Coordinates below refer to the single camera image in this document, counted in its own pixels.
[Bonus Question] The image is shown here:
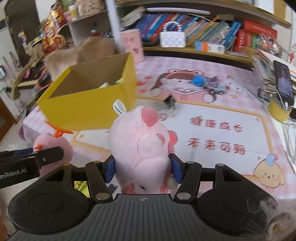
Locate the pink chick plush toy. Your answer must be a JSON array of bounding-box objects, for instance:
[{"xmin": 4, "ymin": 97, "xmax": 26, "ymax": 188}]
[{"xmin": 33, "ymin": 121, "xmax": 74, "ymax": 178}]

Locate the pink pig plush toy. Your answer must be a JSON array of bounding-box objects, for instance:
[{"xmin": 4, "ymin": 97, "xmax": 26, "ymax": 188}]
[{"xmin": 108, "ymin": 106, "xmax": 178, "ymax": 194}]

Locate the grey white eraser block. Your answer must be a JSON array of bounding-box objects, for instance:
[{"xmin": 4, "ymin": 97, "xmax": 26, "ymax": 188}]
[{"xmin": 99, "ymin": 82, "xmax": 112, "ymax": 88}]

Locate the pink cartoon table mat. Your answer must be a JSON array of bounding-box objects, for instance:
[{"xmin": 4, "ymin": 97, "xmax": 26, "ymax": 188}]
[{"xmin": 21, "ymin": 55, "xmax": 296, "ymax": 202}]

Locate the black binder clip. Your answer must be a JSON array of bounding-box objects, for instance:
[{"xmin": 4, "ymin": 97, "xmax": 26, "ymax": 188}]
[{"xmin": 163, "ymin": 95, "xmax": 176, "ymax": 116}]

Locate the yellow cardboard box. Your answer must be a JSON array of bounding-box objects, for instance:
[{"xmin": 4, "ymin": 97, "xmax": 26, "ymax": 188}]
[{"xmin": 37, "ymin": 53, "xmax": 137, "ymax": 131}]

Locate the black electric keyboard piano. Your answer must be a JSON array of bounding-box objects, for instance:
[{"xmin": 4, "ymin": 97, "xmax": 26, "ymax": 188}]
[{"xmin": 11, "ymin": 61, "xmax": 52, "ymax": 92}]

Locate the small toy truck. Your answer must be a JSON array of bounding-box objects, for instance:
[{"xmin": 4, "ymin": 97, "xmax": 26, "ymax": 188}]
[{"xmin": 205, "ymin": 76, "xmax": 226, "ymax": 95}]

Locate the blue toy ball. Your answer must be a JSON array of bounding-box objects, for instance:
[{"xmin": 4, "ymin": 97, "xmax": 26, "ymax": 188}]
[{"xmin": 192, "ymin": 75, "xmax": 206, "ymax": 87}]

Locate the fluffy orange white cat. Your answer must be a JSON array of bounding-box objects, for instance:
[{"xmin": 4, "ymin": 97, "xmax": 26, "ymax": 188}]
[{"xmin": 44, "ymin": 37, "xmax": 118, "ymax": 81}]

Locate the yellow tape roll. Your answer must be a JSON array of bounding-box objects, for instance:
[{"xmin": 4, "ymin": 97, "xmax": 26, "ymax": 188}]
[{"xmin": 268, "ymin": 93, "xmax": 292, "ymax": 123}]

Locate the orange white small box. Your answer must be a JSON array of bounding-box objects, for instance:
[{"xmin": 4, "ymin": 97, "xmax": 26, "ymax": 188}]
[{"xmin": 195, "ymin": 41, "xmax": 225, "ymax": 54}]

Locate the black smartphone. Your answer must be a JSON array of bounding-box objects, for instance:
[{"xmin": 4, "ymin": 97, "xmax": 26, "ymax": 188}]
[{"xmin": 273, "ymin": 60, "xmax": 294, "ymax": 106}]

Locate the stack of booklets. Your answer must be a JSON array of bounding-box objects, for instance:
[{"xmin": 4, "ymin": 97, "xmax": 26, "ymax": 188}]
[{"xmin": 252, "ymin": 50, "xmax": 295, "ymax": 101}]

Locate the red festive paper decoration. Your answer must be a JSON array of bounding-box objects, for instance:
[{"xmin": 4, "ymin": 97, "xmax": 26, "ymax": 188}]
[{"xmin": 42, "ymin": 1, "xmax": 67, "ymax": 55}]

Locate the white quilted pearl handbag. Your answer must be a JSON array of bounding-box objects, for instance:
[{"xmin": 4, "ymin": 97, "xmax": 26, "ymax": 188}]
[{"xmin": 159, "ymin": 21, "xmax": 186, "ymax": 48}]

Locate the pink cylindrical cup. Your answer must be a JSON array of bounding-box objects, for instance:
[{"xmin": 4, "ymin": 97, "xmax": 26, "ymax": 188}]
[{"xmin": 120, "ymin": 29, "xmax": 144, "ymax": 63}]

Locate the red dictionary book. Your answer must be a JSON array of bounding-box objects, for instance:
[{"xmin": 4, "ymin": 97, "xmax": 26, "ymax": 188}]
[{"xmin": 234, "ymin": 20, "xmax": 278, "ymax": 52}]

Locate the row of lower shelf books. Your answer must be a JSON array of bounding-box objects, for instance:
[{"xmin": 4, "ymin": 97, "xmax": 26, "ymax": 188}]
[{"xmin": 135, "ymin": 12, "xmax": 242, "ymax": 51}]

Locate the wooden bookshelf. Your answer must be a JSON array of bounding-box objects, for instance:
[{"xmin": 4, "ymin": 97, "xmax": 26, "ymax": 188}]
[{"xmin": 105, "ymin": 1, "xmax": 292, "ymax": 69}]

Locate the white small shelf unit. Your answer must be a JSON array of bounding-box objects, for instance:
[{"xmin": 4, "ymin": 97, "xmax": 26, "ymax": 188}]
[{"xmin": 68, "ymin": 11, "xmax": 112, "ymax": 46}]

